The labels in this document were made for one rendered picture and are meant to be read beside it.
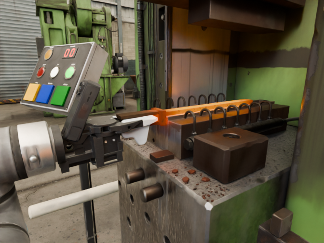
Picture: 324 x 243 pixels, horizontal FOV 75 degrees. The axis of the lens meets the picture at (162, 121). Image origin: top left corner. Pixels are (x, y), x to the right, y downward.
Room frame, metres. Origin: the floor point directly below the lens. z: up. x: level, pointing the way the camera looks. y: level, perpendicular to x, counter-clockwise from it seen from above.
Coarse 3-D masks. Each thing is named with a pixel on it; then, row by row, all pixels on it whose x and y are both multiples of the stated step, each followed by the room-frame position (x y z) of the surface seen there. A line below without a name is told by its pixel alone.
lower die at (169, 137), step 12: (252, 108) 0.59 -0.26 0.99; (264, 108) 0.59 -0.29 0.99; (276, 108) 0.60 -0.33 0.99; (288, 108) 0.64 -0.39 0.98; (168, 120) 0.45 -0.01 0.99; (180, 120) 0.45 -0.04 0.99; (192, 120) 0.45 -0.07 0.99; (204, 120) 0.45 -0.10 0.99; (216, 120) 0.47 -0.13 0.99; (228, 120) 0.49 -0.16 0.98; (240, 120) 0.51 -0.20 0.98; (252, 120) 0.54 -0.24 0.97; (264, 120) 0.57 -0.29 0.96; (156, 132) 0.50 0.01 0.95; (168, 132) 0.45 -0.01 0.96; (180, 132) 0.42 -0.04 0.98; (204, 132) 0.45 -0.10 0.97; (264, 132) 0.57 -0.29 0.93; (276, 132) 0.61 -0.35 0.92; (156, 144) 0.50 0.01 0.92; (168, 144) 0.45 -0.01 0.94; (180, 144) 0.41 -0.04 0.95; (180, 156) 0.41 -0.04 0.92
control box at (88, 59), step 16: (48, 48) 0.97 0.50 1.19; (64, 48) 0.91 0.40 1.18; (80, 48) 0.85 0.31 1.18; (96, 48) 0.83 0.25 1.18; (48, 64) 0.91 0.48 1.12; (64, 64) 0.85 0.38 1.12; (80, 64) 0.80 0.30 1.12; (96, 64) 0.82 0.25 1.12; (32, 80) 0.92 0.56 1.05; (48, 80) 0.86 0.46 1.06; (64, 80) 0.80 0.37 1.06; (80, 80) 0.76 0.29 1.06; (96, 80) 0.82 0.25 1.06; (64, 112) 0.74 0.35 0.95
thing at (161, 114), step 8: (208, 104) 0.56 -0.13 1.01; (216, 104) 0.56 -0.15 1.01; (224, 104) 0.57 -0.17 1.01; (232, 104) 0.59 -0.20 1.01; (128, 112) 0.45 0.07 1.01; (136, 112) 0.45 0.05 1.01; (144, 112) 0.44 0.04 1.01; (152, 112) 0.45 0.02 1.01; (160, 112) 0.45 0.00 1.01; (168, 112) 0.47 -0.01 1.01; (176, 112) 0.48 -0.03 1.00; (184, 112) 0.49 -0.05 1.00; (120, 120) 0.42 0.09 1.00; (160, 120) 0.45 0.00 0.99
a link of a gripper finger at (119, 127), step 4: (140, 120) 0.41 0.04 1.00; (116, 124) 0.38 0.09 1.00; (120, 124) 0.38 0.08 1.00; (124, 124) 0.38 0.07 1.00; (128, 124) 0.38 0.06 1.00; (132, 124) 0.39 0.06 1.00; (136, 124) 0.40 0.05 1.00; (140, 124) 0.41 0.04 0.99; (104, 128) 0.38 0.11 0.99; (108, 128) 0.37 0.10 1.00; (112, 128) 0.37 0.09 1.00; (116, 128) 0.37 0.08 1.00; (120, 128) 0.37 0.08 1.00; (124, 128) 0.38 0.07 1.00; (128, 128) 0.39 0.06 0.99; (132, 128) 0.39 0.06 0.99; (116, 132) 0.37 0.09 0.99; (120, 132) 0.37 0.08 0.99; (124, 132) 0.38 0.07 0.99
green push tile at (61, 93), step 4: (56, 88) 0.79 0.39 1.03; (60, 88) 0.77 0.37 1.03; (64, 88) 0.76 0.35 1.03; (68, 88) 0.75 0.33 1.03; (56, 92) 0.78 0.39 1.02; (60, 92) 0.76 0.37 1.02; (64, 92) 0.75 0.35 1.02; (68, 92) 0.75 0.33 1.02; (56, 96) 0.76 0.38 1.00; (60, 96) 0.75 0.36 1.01; (64, 96) 0.74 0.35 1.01; (52, 100) 0.77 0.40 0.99; (56, 100) 0.75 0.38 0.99; (60, 100) 0.74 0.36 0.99; (64, 100) 0.73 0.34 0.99; (52, 104) 0.76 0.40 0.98; (56, 104) 0.74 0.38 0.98; (60, 104) 0.73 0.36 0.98
